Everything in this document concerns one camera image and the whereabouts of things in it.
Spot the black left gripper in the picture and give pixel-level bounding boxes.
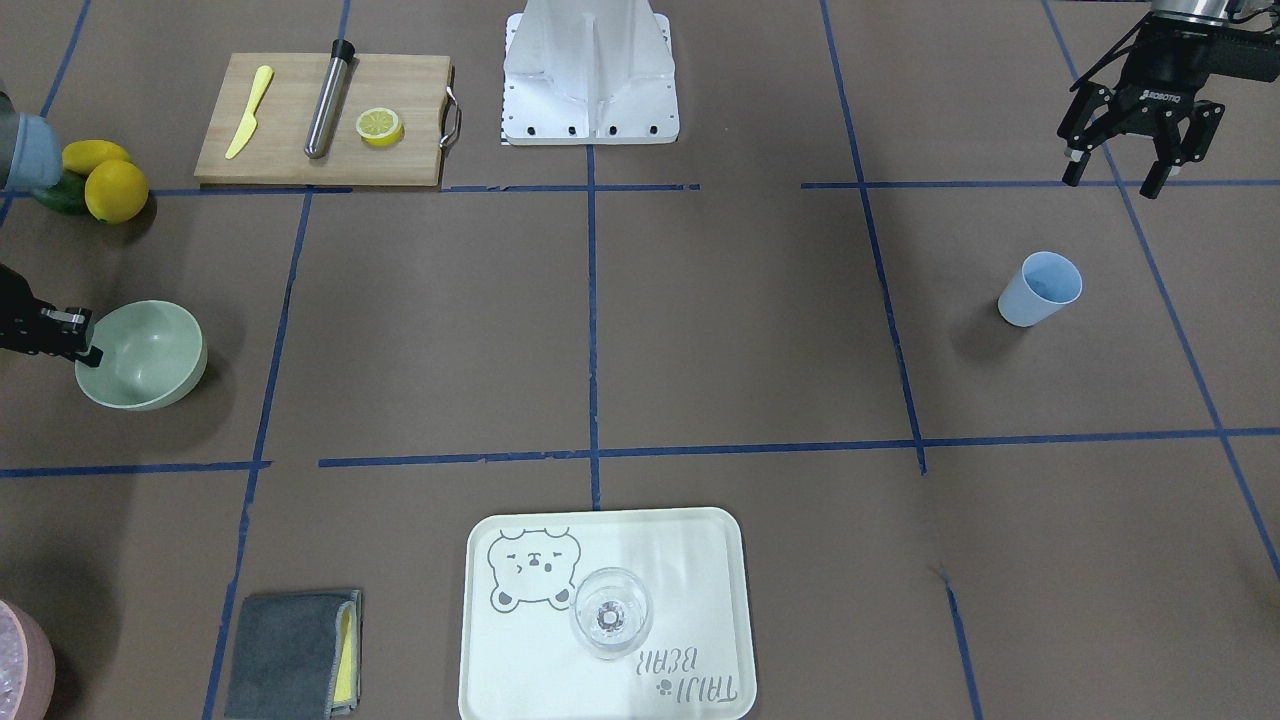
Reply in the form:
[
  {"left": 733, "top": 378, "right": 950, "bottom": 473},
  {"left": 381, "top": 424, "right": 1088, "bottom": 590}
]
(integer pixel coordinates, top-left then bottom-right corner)
[{"left": 1057, "top": 18, "right": 1279, "bottom": 200}]

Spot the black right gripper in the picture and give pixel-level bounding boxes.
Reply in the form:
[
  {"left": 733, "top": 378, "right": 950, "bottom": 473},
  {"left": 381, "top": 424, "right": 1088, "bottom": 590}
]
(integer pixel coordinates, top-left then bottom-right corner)
[{"left": 1, "top": 264, "right": 104, "bottom": 368}]

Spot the green bowl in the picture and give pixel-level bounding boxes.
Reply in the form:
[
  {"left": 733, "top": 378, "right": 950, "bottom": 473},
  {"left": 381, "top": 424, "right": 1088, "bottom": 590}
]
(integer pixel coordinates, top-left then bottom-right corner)
[{"left": 76, "top": 300, "right": 209, "bottom": 411}]

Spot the light blue plastic cup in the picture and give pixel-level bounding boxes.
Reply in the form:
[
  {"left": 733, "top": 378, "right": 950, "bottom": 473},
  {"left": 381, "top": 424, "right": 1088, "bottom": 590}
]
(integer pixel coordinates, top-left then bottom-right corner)
[{"left": 997, "top": 251, "right": 1083, "bottom": 328}]

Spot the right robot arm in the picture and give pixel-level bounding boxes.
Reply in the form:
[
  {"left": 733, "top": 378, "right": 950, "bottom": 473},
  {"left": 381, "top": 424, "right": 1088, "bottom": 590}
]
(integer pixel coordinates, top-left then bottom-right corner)
[{"left": 1, "top": 92, "right": 104, "bottom": 368}]

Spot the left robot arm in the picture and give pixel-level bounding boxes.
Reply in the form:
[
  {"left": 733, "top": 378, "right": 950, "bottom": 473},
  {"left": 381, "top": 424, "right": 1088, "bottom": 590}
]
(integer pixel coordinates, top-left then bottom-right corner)
[{"left": 1056, "top": 1, "right": 1279, "bottom": 199}]

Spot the pink bowl of ice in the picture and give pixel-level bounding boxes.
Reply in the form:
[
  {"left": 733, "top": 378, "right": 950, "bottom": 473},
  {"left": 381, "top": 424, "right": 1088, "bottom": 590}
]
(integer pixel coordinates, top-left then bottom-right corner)
[{"left": 1, "top": 600, "right": 56, "bottom": 719}]

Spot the green lime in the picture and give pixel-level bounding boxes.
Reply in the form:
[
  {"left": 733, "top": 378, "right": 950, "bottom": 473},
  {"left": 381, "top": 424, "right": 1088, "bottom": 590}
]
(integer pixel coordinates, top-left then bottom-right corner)
[{"left": 29, "top": 170, "right": 90, "bottom": 217}]

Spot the yellow lemon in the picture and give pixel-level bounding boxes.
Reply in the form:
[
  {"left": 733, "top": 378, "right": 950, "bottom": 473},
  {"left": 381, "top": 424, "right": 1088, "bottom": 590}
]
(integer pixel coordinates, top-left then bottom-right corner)
[
  {"left": 61, "top": 138, "right": 132, "bottom": 177},
  {"left": 84, "top": 159, "right": 150, "bottom": 225}
]

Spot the wooden cutting board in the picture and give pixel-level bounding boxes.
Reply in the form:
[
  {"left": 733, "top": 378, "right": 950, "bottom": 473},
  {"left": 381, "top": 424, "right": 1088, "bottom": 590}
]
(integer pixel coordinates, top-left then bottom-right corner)
[{"left": 195, "top": 53, "right": 460, "bottom": 187}]

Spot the yellow plastic knife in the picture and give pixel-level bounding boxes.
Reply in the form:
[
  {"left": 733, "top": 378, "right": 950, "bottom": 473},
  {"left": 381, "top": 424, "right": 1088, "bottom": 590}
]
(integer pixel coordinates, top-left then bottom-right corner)
[{"left": 224, "top": 65, "right": 274, "bottom": 160}]

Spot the steel muddler black cap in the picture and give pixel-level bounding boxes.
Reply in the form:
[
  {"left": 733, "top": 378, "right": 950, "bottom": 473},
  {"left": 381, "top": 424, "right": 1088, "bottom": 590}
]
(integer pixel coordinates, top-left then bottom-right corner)
[{"left": 303, "top": 38, "right": 356, "bottom": 159}]

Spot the lemon half slice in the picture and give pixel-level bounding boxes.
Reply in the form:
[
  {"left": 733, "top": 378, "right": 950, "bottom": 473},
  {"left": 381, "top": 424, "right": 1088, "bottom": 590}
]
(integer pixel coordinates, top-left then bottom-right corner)
[{"left": 355, "top": 108, "right": 404, "bottom": 149}]

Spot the grey folded cloth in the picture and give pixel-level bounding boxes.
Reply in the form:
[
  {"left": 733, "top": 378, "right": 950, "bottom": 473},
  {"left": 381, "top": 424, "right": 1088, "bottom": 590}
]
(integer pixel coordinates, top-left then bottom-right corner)
[{"left": 224, "top": 588, "right": 364, "bottom": 719}]

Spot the yellow sponge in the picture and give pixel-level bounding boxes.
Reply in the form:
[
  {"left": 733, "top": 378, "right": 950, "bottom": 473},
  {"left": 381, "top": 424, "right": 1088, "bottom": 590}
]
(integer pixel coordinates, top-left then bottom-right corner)
[{"left": 332, "top": 602, "right": 358, "bottom": 714}]

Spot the cream bear tray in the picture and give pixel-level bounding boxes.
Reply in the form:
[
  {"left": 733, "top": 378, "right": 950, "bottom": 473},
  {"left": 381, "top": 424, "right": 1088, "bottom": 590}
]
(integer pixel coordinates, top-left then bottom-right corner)
[{"left": 458, "top": 507, "right": 758, "bottom": 719}]

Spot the clear wine glass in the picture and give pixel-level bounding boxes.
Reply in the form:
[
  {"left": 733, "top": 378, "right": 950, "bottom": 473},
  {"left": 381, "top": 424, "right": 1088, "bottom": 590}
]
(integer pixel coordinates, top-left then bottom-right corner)
[{"left": 571, "top": 568, "right": 654, "bottom": 661}]

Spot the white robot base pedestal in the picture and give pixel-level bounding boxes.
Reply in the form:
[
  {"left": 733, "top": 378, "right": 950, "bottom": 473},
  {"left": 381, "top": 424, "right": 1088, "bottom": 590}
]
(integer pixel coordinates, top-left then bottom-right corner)
[{"left": 500, "top": 1, "right": 681, "bottom": 146}]

